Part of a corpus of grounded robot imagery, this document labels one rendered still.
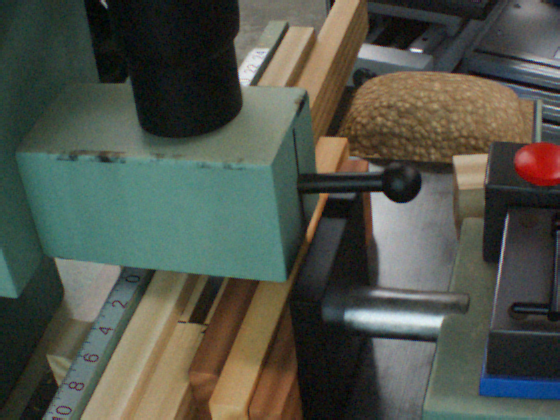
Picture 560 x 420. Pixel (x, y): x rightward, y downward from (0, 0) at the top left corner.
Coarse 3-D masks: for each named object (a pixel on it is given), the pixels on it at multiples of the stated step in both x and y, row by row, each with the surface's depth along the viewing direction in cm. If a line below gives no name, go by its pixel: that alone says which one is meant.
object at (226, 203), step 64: (64, 128) 49; (128, 128) 48; (256, 128) 47; (64, 192) 48; (128, 192) 47; (192, 192) 46; (256, 192) 45; (64, 256) 51; (128, 256) 50; (192, 256) 49; (256, 256) 48
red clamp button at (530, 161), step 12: (540, 144) 45; (552, 144) 45; (516, 156) 45; (528, 156) 44; (540, 156) 44; (552, 156) 44; (516, 168) 45; (528, 168) 44; (540, 168) 44; (552, 168) 44; (528, 180) 44; (540, 180) 44; (552, 180) 43
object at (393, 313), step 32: (320, 224) 47; (352, 224) 48; (320, 256) 45; (352, 256) 48; (320, 288) 43; (352, 288) 48; (384, 288) 48; (320, 320) 43; (352, 320) 47; (384, 320) 47; (416, 320) 46; (320, 352) 44; (352, 352) 50; (320, 384) 46; (320, 416) 47
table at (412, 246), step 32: (384, 160) 67; (448, 192) 64; (384, 224) 62; (416, 224) 61; (448, 224) 61; (384, 256) 59; (416, 256) 59; (448, 256) 59; (416, 288) 57; (384, 352) 53; (416, 352) 53; (352, 384) 51; (384, 384) 51; (416, 384) 51; (352, 416) 49; (384, 416) 49; (416, 416) 49
